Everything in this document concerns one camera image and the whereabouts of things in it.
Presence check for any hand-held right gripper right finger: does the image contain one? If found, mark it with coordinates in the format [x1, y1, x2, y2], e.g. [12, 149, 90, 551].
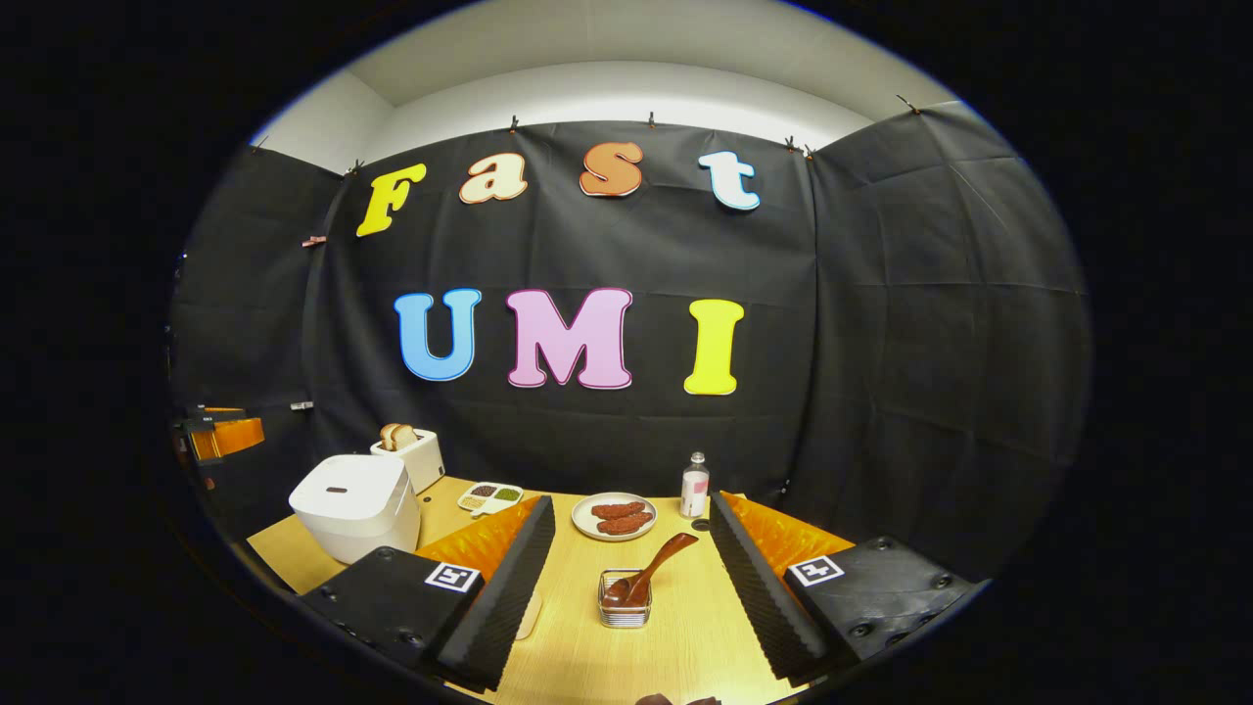
[709, 491, 985, 684]

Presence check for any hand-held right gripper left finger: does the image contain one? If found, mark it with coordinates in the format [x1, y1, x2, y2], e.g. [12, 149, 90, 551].
[299, 494, 556, 692]

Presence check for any brown wooden spoon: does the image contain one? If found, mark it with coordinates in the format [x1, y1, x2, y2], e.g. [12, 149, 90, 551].
[604, 532, 700, 606]

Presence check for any wire chopstick holder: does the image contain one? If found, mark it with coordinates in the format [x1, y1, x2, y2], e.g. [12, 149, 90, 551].
[597, 569, 654, 629]

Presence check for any white rice cooker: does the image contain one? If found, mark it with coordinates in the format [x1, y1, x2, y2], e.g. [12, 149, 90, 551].
[289, 453, 422, 566]

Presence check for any white divided grain dish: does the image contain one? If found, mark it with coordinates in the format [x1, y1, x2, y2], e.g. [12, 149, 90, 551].
[456, 481, 525, 517]

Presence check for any white round plate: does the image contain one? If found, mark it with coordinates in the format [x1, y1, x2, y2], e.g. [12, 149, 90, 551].
[571, 492, 659, 542]

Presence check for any small bottle with pink label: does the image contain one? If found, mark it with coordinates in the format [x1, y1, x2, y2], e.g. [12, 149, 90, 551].
[680, 451, 711, 519]

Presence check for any white toaster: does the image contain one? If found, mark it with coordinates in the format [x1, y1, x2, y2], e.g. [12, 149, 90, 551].
[370, 429, 446, 494]

